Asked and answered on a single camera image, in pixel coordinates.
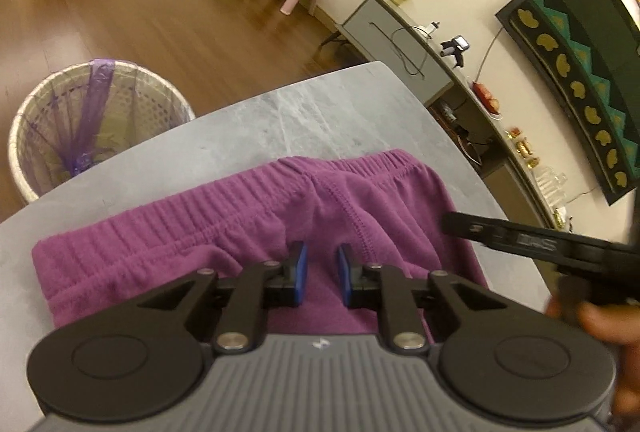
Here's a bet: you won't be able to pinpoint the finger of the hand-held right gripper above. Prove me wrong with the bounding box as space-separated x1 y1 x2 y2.
440 211 611 264

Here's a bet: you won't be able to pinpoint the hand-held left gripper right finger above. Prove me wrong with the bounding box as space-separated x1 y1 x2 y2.
336 245 502 356

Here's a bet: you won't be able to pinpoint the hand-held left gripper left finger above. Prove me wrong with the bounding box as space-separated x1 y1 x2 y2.
135 241 308 356

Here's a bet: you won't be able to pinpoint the purple fleece pants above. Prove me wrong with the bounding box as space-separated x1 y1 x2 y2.
31 149 489 344

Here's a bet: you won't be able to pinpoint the person's right hand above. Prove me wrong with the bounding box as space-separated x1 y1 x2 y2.
545 299 640 345

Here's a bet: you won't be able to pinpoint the clear glass jars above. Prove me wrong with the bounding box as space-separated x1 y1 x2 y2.
532 164 569 209

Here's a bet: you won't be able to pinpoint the long low sideboard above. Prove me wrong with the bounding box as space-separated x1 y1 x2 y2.
425 65 572 229

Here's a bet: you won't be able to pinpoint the gold ornaments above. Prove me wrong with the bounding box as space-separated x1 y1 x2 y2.
504 127 542 169

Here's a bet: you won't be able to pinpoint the red fruit plate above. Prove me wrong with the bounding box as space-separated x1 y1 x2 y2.
471 81 503 119

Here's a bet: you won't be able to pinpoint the grey device on stand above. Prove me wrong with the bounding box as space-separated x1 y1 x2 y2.
440 36 471 69

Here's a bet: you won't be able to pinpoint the white woven waste basket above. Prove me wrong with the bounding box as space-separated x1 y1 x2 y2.
9 59 196 205

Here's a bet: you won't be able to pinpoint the grey cabinet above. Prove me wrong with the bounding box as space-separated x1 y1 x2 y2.
320 0 457 106

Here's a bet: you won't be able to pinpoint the purple plastic bin bag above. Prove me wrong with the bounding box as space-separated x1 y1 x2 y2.
30 59 119 176

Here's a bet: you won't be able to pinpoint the black cable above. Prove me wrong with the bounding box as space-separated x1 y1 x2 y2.
369 20 432 76

